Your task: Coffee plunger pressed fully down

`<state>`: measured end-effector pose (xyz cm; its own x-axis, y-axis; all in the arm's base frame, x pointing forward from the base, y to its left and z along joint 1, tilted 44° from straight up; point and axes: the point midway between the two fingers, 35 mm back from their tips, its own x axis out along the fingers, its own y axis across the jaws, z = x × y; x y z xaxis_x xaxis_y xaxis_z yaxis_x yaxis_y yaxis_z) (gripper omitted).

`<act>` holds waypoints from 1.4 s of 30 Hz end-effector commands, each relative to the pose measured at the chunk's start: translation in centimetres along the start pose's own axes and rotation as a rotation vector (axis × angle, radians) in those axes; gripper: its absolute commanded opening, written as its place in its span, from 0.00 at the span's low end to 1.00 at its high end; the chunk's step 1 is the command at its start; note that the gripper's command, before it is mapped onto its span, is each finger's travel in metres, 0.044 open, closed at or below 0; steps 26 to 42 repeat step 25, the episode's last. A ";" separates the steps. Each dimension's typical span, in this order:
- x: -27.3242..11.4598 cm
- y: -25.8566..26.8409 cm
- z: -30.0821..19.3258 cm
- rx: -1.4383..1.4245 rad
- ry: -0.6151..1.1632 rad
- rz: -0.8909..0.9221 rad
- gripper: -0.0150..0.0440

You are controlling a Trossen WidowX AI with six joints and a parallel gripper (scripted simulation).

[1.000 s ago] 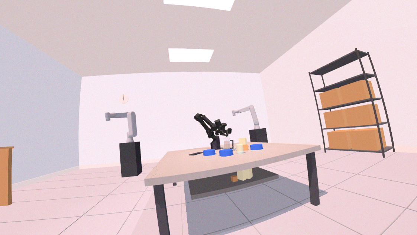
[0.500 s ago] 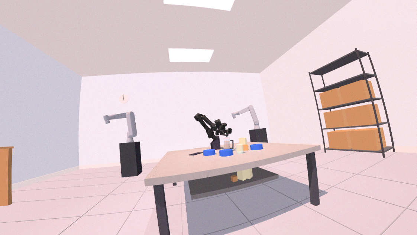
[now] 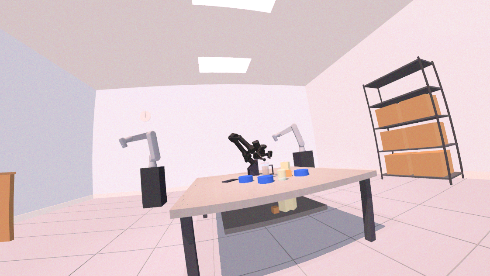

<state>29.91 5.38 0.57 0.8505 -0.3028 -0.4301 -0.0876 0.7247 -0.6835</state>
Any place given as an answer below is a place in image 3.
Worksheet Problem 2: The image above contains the blue short cylinder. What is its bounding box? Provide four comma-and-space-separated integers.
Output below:
238, 175, 253, 183
258, 175, 274, 184
294, 169, 309, 176

